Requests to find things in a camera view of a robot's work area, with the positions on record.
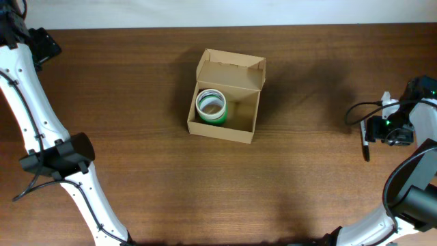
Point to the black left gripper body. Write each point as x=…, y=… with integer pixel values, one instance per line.
x=44, y=47

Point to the brown cardboard box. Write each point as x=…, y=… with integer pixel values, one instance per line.
x=241, y=79

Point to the black permanent marker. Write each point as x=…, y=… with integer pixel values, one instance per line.
x=365, y=145

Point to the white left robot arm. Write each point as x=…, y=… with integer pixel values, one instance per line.
x=54, y=157

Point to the beige masking tape roll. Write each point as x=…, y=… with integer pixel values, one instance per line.
x=209, y=92

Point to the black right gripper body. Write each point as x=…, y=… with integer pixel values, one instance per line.
x=390, y=130

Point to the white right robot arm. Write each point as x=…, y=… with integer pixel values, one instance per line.
x=409, y=197

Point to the green tape roll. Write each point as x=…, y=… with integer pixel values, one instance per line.
x=212, y=109

